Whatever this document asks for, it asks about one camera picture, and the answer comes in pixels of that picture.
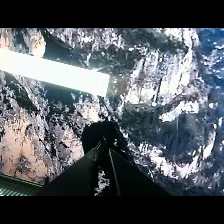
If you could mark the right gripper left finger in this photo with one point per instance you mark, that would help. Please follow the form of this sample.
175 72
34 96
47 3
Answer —
76 180

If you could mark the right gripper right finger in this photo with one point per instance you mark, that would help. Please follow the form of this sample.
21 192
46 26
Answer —
133 181

